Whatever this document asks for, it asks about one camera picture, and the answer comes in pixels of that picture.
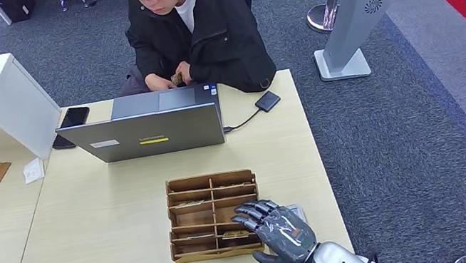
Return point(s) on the yellow patterned ID card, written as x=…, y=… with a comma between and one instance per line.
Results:
x=177, y=79

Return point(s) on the black external drive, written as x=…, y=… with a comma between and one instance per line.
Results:
x=268, y=101

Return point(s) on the pale card in organizer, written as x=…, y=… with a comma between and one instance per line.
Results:
x=189, y=204

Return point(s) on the person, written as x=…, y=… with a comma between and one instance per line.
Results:
x=216, y=37

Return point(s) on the wooden card organizer box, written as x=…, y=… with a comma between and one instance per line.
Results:
x=202, y=212

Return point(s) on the white card reader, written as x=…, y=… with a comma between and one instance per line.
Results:
x=297, y=210

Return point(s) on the black cabinet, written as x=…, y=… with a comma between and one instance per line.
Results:
x=15, y=7

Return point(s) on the grey laptop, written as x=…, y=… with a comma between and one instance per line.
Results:
x=152, y=135

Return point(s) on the small white paper tag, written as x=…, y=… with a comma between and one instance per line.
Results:
x=33, y=170

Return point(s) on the person's left hand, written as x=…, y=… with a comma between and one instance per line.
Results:
x=185, y=71

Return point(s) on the yellow patterned key card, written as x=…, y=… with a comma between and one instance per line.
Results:
x=232, y=234

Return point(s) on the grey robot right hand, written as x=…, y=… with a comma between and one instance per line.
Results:
x=285, y=236

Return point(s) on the person's right hand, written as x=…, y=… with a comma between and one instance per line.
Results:
x=157, y=83

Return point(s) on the silver kiosk stand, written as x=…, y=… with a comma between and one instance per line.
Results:
x=353, y=8

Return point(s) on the black smartphone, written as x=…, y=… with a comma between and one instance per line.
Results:
x=74, y=116

